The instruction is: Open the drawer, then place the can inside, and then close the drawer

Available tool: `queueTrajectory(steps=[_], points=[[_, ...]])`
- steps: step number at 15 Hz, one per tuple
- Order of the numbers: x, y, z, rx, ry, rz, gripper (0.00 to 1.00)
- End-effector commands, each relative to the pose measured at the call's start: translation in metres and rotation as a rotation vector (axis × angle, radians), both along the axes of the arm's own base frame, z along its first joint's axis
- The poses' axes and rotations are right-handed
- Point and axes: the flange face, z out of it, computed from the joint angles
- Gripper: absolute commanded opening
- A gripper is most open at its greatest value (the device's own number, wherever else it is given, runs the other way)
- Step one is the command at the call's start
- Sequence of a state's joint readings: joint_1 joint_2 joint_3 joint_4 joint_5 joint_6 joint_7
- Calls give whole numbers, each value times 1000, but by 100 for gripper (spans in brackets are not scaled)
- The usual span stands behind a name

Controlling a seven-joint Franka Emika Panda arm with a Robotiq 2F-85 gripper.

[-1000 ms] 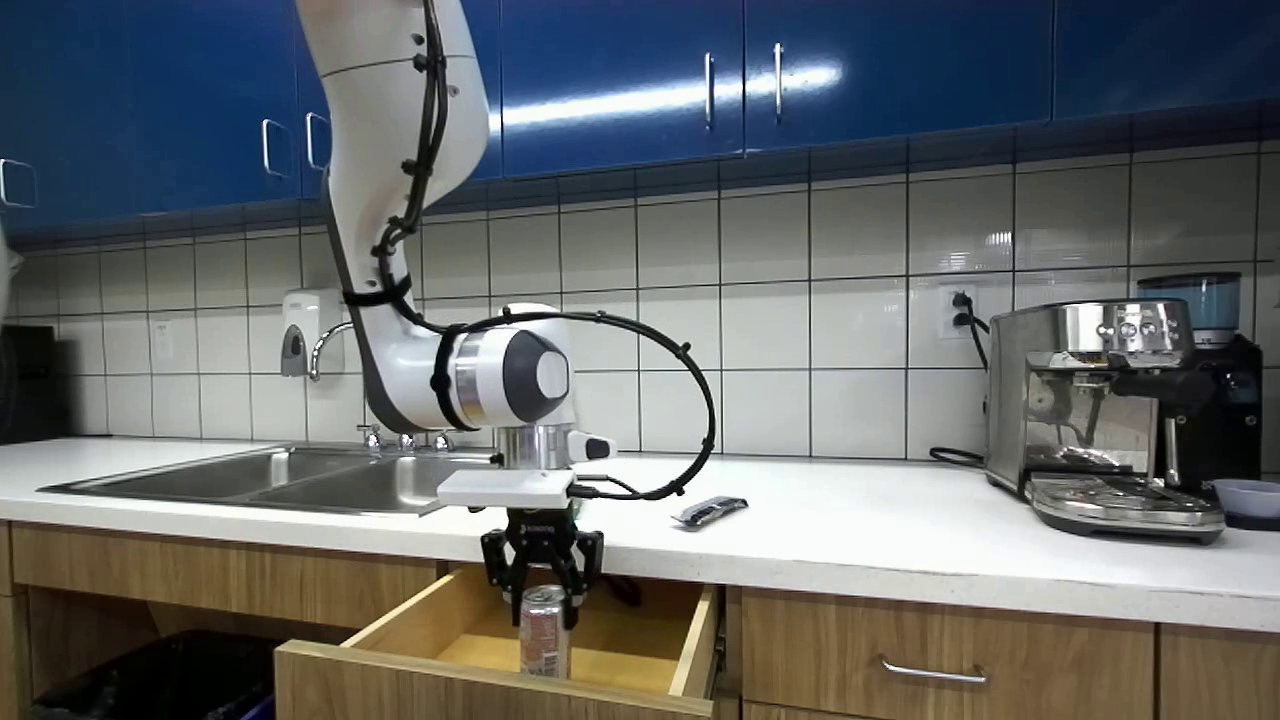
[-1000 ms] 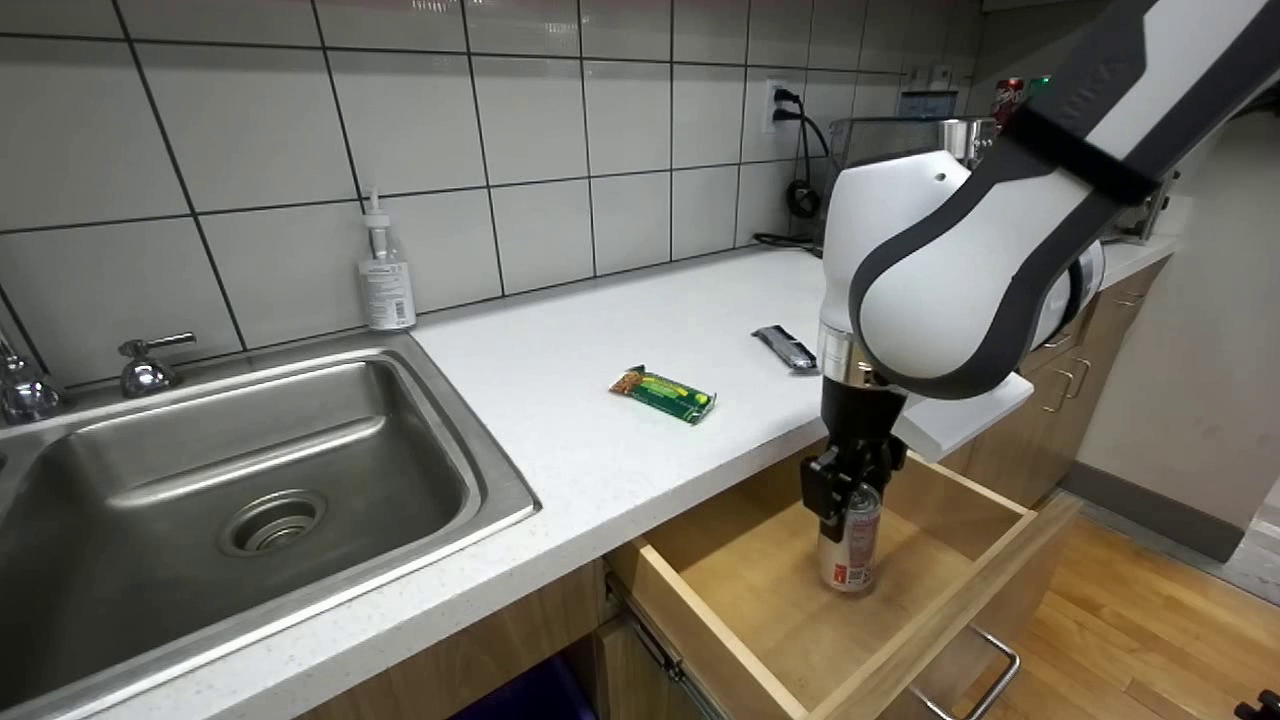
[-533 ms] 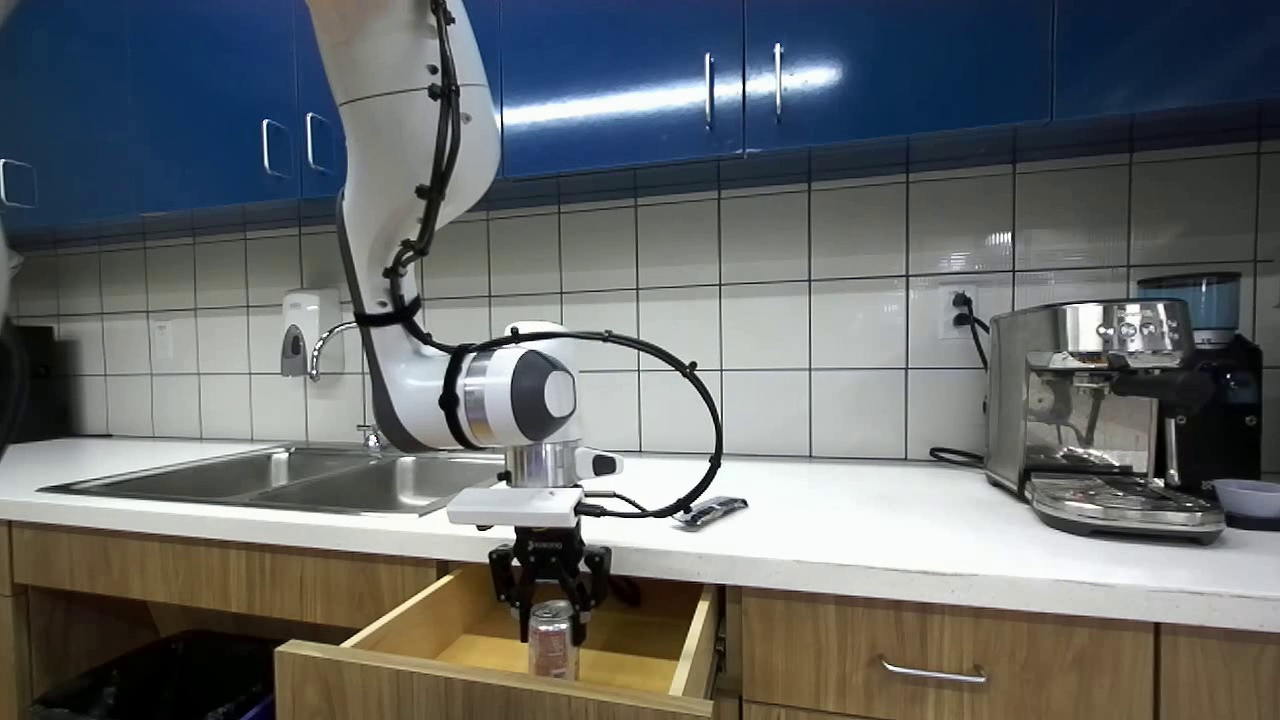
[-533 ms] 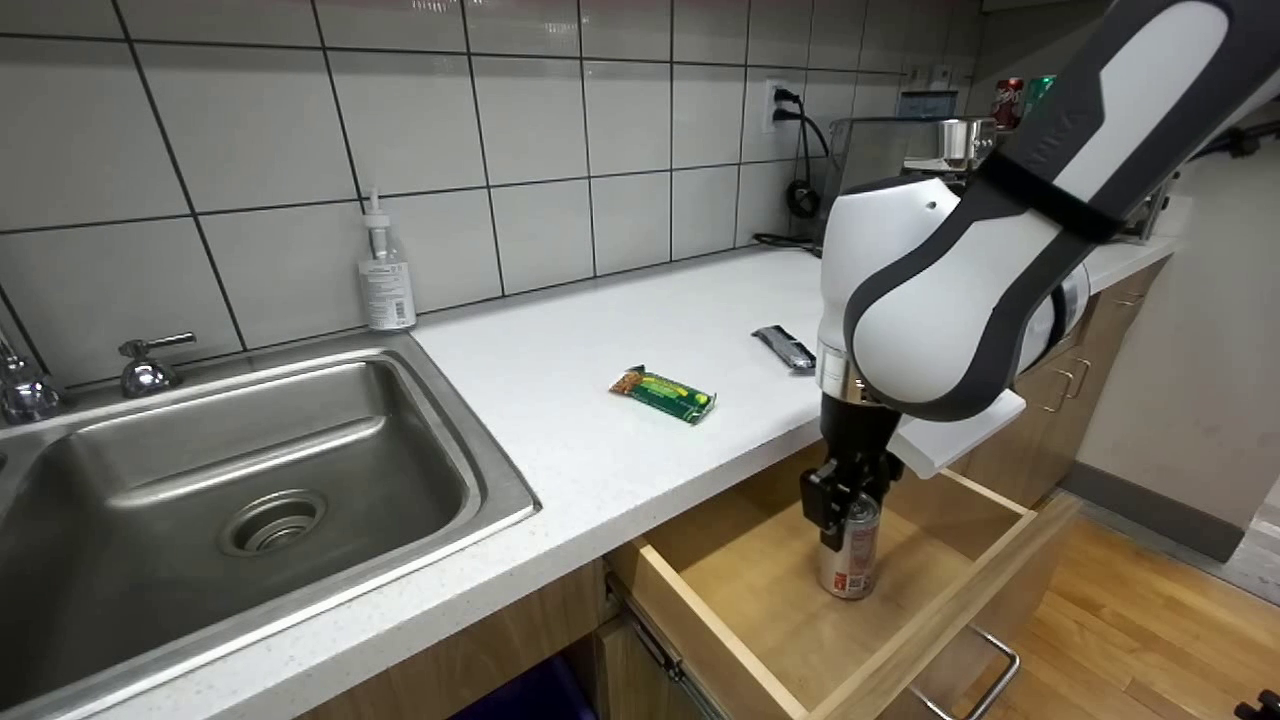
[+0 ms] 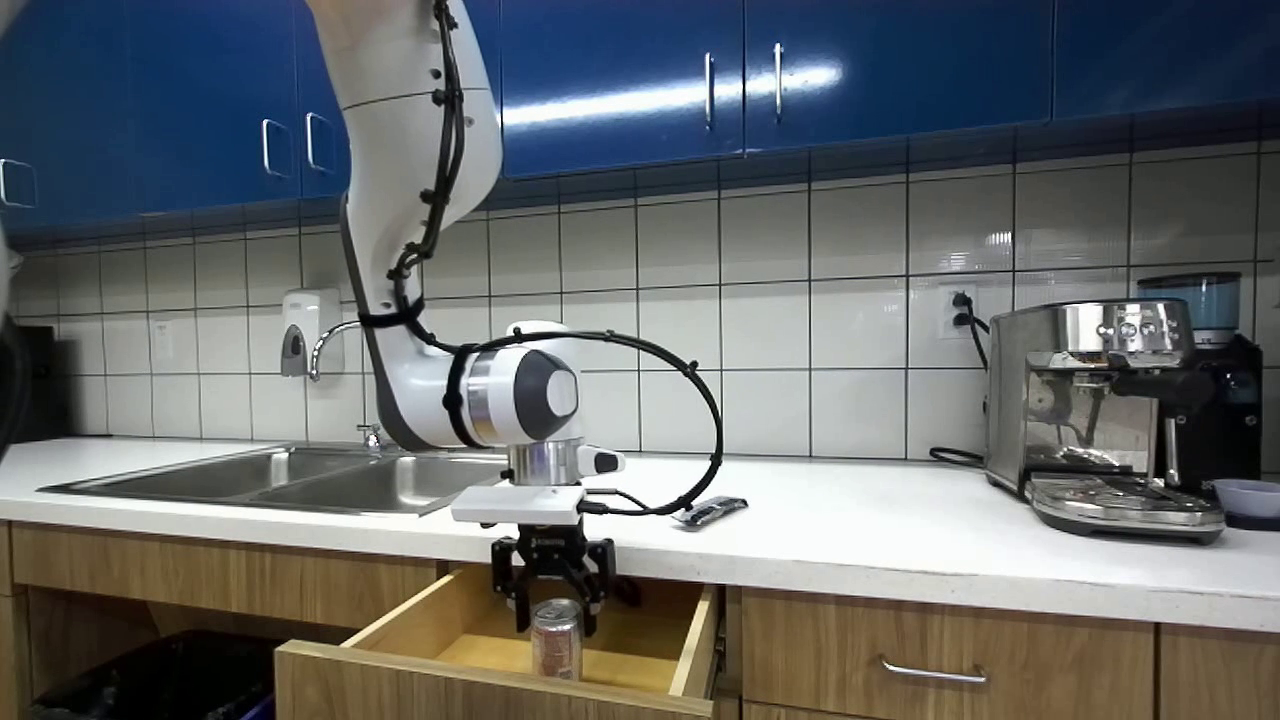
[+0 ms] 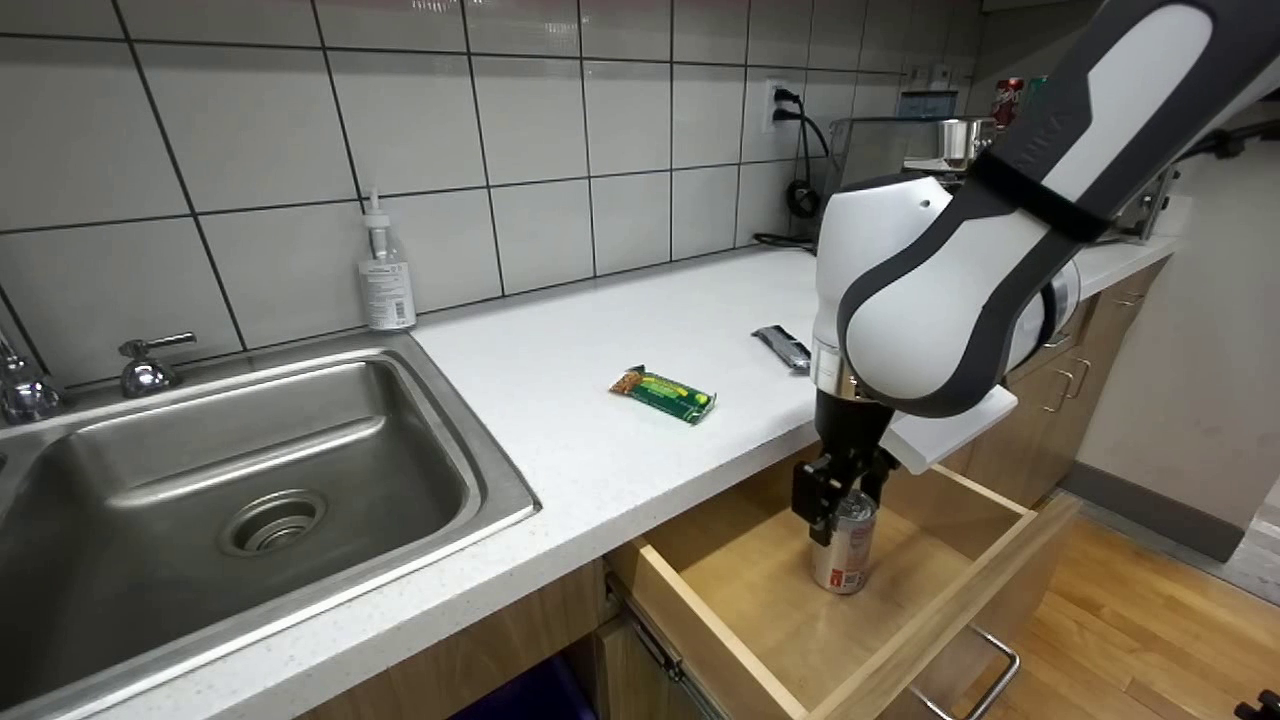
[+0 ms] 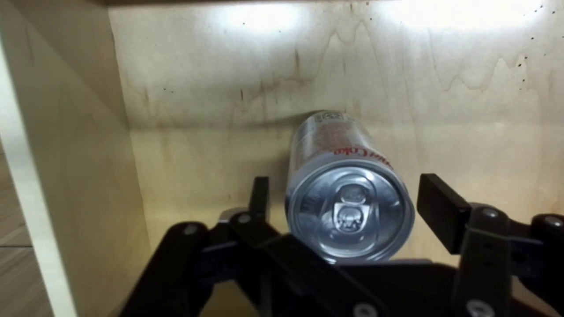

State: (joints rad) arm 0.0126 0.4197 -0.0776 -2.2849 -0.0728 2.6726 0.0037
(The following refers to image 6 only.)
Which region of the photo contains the green snack bar wrapper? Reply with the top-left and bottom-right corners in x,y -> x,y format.
610,365 -> 719,428

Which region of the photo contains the curved metal faucet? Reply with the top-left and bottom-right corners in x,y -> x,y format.
0,333 -> 65,428

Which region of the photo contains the stainless steel sink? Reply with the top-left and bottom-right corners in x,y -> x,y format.
0,333 -> 544,720

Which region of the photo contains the black utility knife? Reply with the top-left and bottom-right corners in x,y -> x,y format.
747,318 -> 817,377

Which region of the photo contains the clear pump sanitizer bottle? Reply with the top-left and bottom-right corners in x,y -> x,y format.
351,195 -> 422,335

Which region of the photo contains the black wall plug cable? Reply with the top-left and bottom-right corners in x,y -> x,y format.
754,81 -> 848,252

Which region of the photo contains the metal drawer handle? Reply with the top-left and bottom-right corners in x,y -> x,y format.
914,622 -> 1029,720

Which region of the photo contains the wooden lower cabinet door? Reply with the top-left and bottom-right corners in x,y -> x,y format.
1065,273 -> 1172,464
959,383 -> 1082,510

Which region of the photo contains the wooden pull-out drawer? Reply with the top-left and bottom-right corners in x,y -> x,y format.
624,422 -> 1088,720

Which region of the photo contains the metal faucet knob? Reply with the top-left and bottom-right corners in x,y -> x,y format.
118,333 -> 200,398

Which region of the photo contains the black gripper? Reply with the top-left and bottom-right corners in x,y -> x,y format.
787,393 -> 904,547

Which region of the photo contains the red snack packet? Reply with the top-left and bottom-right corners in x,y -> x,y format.
993,72 -> 1033,131

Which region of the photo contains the blue waste bin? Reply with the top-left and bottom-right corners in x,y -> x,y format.
452,651 -> 604,720

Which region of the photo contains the silver pink drink can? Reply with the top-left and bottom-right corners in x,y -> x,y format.
807,489 -> 880,599

